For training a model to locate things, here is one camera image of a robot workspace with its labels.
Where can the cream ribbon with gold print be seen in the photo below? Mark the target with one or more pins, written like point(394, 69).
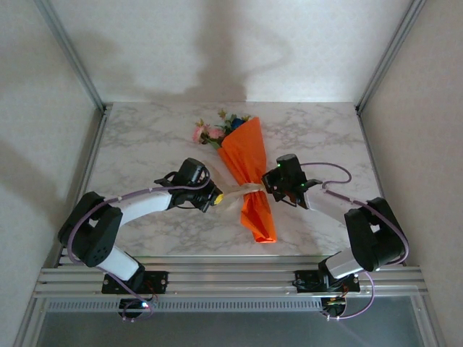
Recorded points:
point(249, 188)

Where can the orange wrapping paper sheet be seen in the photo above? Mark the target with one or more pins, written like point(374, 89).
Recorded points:
point(246, 155)

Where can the pink fake flower spray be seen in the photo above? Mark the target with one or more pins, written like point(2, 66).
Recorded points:
point(208, 133)

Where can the blue fake rose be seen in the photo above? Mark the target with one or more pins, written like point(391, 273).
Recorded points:
point(237, 123)

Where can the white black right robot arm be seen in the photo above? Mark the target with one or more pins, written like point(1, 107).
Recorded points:
point(376, 238)

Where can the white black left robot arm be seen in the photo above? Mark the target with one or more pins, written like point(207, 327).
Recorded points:
point(94, 235)

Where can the black controller board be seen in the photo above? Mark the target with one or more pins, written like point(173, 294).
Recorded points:
point(132, 305)
point(332, 305)

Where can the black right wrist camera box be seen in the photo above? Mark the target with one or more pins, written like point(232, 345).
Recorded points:
point(288, 164)

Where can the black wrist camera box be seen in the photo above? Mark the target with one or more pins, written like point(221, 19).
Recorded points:
point(288, 164)
point(192, 170)

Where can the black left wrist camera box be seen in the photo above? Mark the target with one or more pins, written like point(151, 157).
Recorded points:
point(192, 170)

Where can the aluminium rail base frame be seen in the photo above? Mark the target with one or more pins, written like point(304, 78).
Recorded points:
point(231, 278)

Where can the aluminium side rail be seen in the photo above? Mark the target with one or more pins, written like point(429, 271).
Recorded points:
point(95, 144)
point(368, 144)

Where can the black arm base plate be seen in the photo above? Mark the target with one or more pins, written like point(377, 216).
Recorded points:
point(307, 282)
point(155, 282)

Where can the aluminium frame post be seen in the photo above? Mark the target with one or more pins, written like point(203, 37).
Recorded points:
point(72, 54)
point(390, 54)

